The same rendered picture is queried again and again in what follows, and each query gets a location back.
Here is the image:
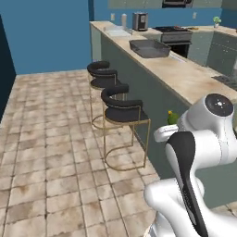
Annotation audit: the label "black microwave oven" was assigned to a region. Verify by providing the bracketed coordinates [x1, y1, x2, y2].
[161, 0, 194, 9]

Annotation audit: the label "pale sink basin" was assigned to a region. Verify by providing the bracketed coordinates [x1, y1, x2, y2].
[104, 25, 134, 38]

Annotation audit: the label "white bottle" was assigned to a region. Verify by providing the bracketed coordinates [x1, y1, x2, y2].
[120, 13, 129, 30]

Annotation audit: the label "small green potted plant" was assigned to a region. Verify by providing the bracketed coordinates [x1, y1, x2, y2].
[212, 16, 223, 29]

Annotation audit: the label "green and yellow small object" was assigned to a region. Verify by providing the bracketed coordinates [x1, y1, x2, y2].
[167, 110, 180, 126]

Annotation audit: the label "grey-green base cupboards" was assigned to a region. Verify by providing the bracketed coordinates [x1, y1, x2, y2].
[187, 28, 237, 76]

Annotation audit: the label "black gold-framed bar stool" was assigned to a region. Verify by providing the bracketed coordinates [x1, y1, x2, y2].
[100, 83, 152, 172]
[86, 60, 123, 131]

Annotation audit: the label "grey-green wall cupboards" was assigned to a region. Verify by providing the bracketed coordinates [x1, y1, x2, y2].
[107, 0, 237, 10]

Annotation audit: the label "teal island counter cabinet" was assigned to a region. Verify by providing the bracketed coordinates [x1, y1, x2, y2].
[89, 20, 237, 209]

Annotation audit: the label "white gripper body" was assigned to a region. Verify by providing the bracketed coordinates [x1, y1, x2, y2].
[153, 123, 181, 143]

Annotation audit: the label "black and steel stove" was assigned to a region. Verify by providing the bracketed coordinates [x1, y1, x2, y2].
[153, 25, 194, 59]

